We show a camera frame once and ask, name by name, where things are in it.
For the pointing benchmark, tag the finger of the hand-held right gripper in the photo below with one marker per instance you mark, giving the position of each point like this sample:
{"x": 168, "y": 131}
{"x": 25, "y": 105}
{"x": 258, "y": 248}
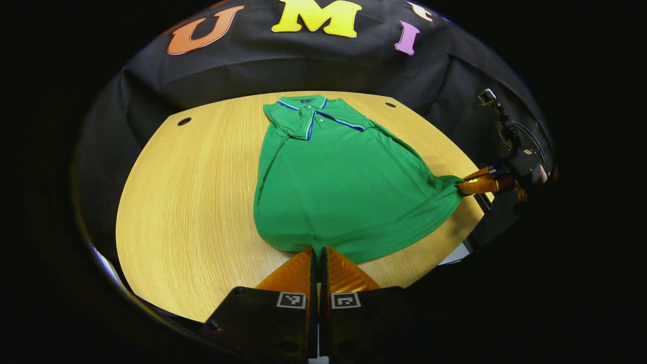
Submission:
{"x": 485, "y": 173}
{"x": 485, "y": 186}

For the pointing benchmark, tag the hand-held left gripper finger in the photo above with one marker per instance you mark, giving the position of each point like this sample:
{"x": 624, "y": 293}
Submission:
{"x": 312, "y": 313}
{"x": 325, "y": 313}

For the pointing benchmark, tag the green T-shirt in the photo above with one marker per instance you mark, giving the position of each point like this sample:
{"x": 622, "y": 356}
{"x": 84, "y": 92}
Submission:
{"x": 343, "y": 192}

